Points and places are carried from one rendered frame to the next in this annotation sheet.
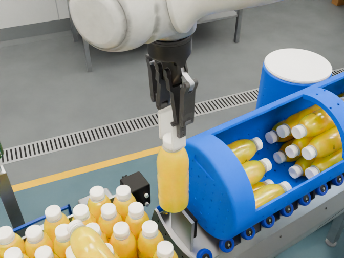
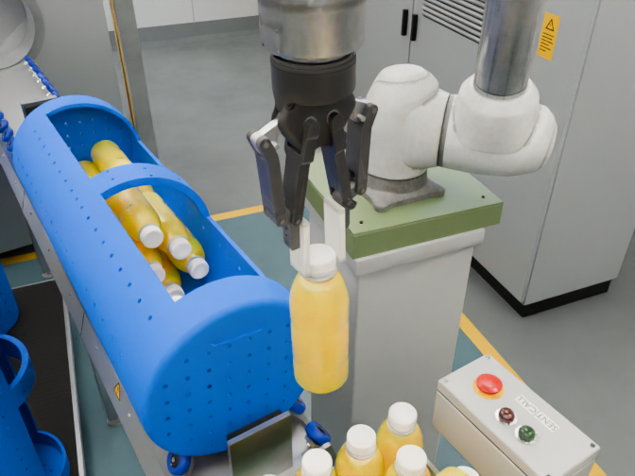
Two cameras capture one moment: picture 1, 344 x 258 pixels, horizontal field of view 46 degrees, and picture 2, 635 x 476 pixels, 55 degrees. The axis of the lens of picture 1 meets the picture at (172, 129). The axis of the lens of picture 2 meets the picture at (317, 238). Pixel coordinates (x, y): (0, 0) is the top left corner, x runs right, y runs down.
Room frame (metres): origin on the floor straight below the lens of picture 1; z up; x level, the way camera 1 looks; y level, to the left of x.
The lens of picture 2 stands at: (0.61, 0.53, 1.77)
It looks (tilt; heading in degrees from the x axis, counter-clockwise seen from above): 35 degrees down; 270
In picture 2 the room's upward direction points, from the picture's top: straight up
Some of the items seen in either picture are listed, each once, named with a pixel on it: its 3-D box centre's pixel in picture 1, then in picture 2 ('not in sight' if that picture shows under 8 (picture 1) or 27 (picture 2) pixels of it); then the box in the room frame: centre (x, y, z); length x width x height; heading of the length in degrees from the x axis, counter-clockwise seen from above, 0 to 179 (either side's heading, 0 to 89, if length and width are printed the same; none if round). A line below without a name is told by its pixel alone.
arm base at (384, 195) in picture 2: not in sight; (387, 171); (0.45, -0.71, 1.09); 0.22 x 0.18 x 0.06; 118
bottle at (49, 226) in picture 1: (59, 235); not in sight; (0.66, 0.30, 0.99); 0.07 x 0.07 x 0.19
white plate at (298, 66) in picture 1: (297, 65); not in sight; (1.48, -0.53, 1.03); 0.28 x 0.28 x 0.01
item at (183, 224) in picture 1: (184, 223); (259, 450); (0.69, -0.03, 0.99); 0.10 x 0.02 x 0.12; 33
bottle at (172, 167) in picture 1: (173, 174); (319, 323); (0.60, 0.00, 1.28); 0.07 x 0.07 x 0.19
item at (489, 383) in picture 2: not in sight; (489, 384); (0.37, -0.06, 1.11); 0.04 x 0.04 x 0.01
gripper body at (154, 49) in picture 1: (169, 57); (314, 98); (0.61, 0.00, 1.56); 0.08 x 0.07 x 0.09; 34
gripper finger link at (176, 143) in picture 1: (178, 134); (334, 229); (0.59, -0.01, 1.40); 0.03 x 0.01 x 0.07; 124
